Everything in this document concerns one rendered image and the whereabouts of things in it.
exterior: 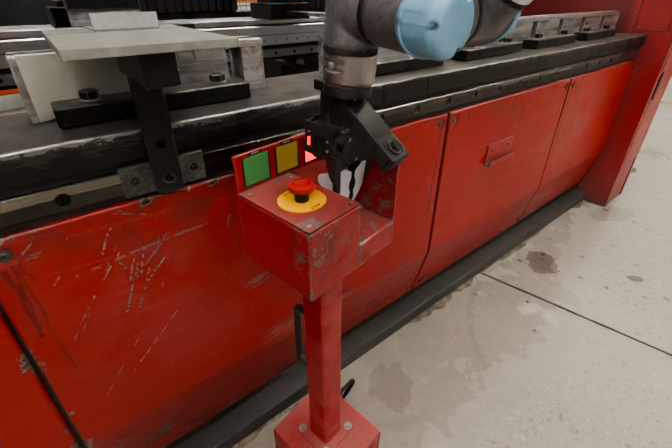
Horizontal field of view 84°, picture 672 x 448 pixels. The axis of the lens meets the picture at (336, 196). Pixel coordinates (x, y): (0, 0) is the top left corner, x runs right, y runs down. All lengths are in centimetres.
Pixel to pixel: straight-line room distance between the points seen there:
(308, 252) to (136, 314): 37
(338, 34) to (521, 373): 118
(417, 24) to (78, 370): 73
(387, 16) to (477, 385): 112
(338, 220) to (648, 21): 202
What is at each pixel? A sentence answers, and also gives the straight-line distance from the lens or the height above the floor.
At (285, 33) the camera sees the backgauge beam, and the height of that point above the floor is 95.
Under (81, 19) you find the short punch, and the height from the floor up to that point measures 101.
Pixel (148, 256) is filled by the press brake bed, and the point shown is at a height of 66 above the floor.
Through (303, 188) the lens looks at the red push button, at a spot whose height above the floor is 81.
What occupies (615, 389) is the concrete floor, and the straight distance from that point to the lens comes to 151.
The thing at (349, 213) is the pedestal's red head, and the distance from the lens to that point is 52.
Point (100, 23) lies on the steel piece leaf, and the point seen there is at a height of 101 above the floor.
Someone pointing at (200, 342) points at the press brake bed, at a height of 42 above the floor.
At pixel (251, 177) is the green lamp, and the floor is 80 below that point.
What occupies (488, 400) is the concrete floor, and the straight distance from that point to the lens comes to 132.
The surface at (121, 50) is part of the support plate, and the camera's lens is 46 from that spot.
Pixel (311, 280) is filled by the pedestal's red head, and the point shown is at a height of 70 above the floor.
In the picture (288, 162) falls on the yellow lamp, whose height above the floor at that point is 80.
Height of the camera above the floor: 105
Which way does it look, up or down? 29 degrees down
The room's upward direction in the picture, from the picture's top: straight up
